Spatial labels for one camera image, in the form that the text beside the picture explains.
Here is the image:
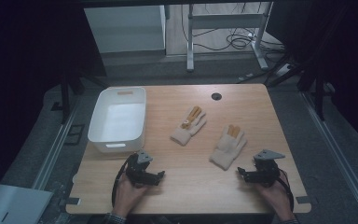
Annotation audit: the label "white power strip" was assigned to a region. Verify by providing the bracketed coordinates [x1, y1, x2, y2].
[275, 63, 293, 77]

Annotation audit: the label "plain beige glove orange fingers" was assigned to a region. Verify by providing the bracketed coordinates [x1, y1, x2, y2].
[209, 124, 248, 172]

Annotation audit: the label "beige glove with animal face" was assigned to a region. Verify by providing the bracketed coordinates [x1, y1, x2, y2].
[170, 105, 208, 147]

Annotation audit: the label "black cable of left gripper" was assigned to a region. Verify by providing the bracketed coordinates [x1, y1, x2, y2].
[111, 155, 134, 207]

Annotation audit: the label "white flat box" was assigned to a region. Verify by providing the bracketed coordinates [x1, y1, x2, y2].
[0, 184, 54, 224]

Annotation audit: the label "black floor cables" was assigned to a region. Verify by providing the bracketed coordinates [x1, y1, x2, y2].
[181, 3, 285, 54]

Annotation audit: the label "white cabinet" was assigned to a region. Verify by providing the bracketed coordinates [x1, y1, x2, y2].
[84, 5, 167, 54]

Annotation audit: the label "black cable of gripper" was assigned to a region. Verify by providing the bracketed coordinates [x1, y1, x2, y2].
[277, 168, 295, 213]
[111, 155, 134, 207]

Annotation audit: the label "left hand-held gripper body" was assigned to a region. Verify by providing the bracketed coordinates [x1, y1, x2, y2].
[125, 149, 157, 189]

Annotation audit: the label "white plastic bin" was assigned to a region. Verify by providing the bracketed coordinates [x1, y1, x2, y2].
[87, 86, 147, 154]

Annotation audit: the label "black metal stand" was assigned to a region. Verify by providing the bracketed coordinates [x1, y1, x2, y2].
[268, 55, 337, 122]
[50, 69, 110, 125]

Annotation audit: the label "person's right hand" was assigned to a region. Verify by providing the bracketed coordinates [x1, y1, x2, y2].
[255, 177, 295, 222]

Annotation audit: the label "white metal desk frame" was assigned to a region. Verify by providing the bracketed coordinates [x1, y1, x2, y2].
[186, 1, 274, 73]

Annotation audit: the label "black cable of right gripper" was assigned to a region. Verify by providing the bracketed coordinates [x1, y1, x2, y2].
[277, 168, 295, 213]

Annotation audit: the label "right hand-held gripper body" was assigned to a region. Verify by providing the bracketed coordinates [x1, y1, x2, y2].
[253, 148, 286, 189]

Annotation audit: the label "aluminium floor rail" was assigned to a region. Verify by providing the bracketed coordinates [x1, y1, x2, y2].
[300, 91, 358, 224]
[32, 98, 81, 190]

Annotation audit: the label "person's left hand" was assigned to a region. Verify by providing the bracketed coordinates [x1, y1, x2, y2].
[114, 173, 150, 218]

